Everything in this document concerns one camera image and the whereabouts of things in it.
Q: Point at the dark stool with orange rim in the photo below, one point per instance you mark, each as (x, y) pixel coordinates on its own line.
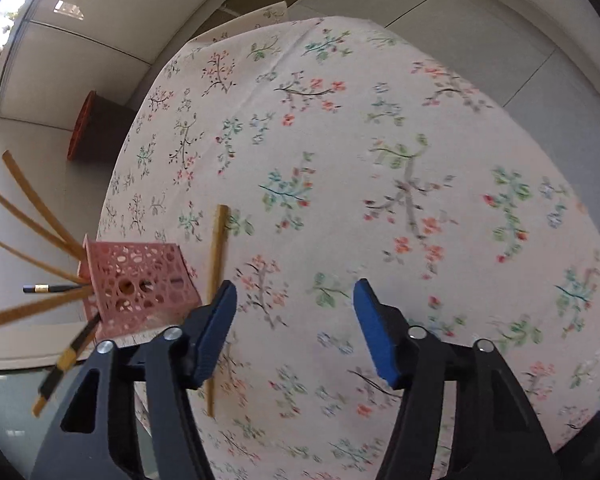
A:
(102, 130)

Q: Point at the pink perforated utensil holder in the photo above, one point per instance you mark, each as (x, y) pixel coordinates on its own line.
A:
(140, 265)

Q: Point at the wooden chopstick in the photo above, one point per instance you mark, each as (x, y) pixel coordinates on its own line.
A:
(217, 250)
(25, 220)
(25, 310)
(35, 200)
(35, 260)

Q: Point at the floral tablecloth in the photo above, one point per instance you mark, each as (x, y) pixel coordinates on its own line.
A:
(355, 160)

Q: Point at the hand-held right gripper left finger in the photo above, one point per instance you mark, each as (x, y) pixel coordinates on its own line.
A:
(212, 335)

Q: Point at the black chopstick with gold band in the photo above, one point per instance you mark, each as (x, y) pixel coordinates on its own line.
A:
(60, 288)
(75, 345)

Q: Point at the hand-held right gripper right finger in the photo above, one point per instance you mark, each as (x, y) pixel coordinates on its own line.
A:
(377, 335)

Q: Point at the beige side table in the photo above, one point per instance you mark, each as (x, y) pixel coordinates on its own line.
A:
(15, 347)

